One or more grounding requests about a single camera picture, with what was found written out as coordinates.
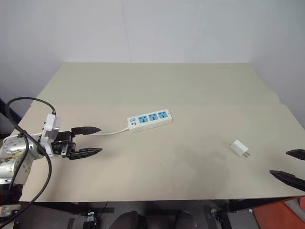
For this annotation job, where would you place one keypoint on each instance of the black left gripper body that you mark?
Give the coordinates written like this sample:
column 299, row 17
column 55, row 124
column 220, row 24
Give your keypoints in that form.
column 64, row 141

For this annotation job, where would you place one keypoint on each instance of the white plug adapter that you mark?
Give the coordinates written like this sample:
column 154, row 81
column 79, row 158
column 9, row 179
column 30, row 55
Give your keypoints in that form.
column 237, row 147

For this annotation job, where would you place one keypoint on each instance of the white blue power strip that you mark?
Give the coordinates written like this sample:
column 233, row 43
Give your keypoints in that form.
column 150, row 121

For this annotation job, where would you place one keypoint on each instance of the dark rounded shape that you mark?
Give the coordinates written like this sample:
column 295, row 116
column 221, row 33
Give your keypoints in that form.
column 187, row 220
column 127, row 220

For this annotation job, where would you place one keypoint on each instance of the table caster wheel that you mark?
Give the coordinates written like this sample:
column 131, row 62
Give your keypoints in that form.
column 215, row 213

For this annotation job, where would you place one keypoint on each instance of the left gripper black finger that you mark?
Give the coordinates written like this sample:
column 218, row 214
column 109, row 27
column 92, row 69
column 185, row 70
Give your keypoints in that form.
column 85, row 152
column 85, row 130

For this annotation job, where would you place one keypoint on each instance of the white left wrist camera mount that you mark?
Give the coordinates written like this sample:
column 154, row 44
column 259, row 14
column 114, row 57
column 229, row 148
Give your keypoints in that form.
column 51, row 123

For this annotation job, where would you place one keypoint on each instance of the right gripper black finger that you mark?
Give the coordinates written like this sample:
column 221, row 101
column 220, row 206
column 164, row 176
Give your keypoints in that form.
column 291, row 180
column 298, row 154

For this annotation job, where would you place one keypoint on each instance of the orange floor object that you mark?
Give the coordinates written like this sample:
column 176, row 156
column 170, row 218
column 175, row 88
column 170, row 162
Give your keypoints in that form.
column 278, row 218

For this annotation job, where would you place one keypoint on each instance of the large beige table cover sheet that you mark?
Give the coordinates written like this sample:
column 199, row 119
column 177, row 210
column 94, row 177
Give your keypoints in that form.
column 166, row 167

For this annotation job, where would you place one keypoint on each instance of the small metal clamp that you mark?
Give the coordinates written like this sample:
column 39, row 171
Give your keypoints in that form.
column 90, row 215

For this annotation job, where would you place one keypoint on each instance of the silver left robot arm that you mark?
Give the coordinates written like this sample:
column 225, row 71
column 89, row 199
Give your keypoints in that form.
column 13, row 146

